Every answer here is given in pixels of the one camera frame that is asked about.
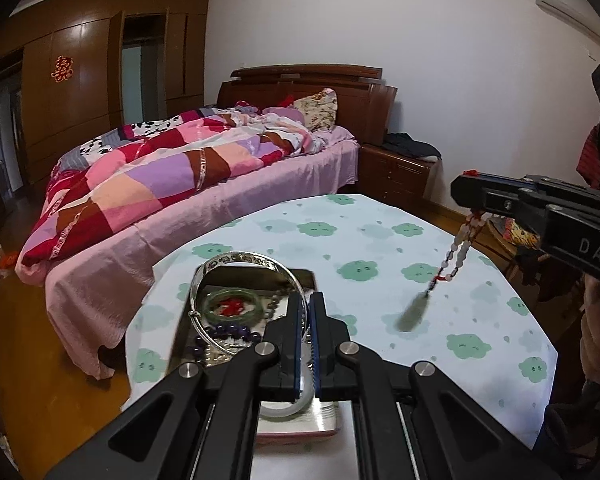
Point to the red garment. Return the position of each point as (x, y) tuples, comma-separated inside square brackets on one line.
[(590, 155)]

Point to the metal tin box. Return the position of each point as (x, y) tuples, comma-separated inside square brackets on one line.
[(325, 417)]

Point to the floral pillow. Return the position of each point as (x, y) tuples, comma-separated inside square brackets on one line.
[(320, 107)]

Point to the pink bed sheet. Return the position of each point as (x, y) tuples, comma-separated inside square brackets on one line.
[(180, 240)]

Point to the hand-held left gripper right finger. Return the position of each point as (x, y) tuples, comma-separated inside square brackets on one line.
[(314, 350)]

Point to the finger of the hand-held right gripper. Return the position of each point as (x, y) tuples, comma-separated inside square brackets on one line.
[(545, 190), (495, 200)]

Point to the black white spotted blanket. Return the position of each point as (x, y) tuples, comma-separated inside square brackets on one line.
[(150, 127)]

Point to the armchair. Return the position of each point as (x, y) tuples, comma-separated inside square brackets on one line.
[(497, 240)]

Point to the wooden bed headboard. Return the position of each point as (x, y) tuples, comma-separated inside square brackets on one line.
[(360, 105)]

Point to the purple pillow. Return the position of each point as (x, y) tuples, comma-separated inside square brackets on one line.
[(282, 114)]

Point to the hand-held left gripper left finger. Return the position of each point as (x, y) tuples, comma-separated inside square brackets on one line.
[(298, 350)]

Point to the green jade bangle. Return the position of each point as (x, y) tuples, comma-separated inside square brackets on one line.
[(208, 305)]

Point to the floral cushion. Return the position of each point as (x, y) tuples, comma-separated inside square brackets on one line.
[(522, 237)]

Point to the patchwork quilt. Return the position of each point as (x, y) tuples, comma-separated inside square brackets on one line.
[(170, 170)]

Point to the white jade bangle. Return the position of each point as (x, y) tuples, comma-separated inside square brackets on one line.
[(285, 410)]

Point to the red knot charm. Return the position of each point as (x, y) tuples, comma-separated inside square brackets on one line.
[(231, 306)]

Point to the wooden wardrobe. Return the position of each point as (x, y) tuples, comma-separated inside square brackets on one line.
[(80, 35)]

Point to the silver bangle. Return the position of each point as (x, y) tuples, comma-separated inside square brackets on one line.
[(240, 257)]

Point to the red paper decoration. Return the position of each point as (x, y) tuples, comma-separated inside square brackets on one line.
[(62, 69)]

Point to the dark clothes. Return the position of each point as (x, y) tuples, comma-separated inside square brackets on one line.
[(410, 146)]

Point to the wooden nightstand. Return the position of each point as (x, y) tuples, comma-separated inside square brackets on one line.
[(395, 175)]

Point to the white air conditioner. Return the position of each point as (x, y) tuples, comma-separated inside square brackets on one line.
[(570, 12)]

